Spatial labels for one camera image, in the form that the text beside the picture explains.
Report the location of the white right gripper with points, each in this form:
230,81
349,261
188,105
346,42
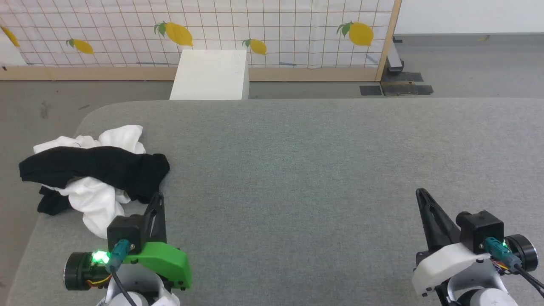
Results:
446,265

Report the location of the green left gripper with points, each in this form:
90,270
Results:
165,261

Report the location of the white shirt with black sleeves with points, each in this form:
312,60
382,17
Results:
97,168

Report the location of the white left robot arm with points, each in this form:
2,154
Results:
78,272

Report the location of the large black floor mat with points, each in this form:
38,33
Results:
406,88

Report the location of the small black floor mat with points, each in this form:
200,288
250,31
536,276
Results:
370,90

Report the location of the white box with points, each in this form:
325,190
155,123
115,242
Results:
210,74

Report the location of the grey metal partition foot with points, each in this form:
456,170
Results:
394,59

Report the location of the lemon print partition screen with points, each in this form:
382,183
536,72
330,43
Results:
127,25

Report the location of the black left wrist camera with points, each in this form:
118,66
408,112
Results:
125,231

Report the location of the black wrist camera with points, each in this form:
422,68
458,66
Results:
125,231
480,229

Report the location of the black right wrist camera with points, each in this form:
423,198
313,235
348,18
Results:
480,229

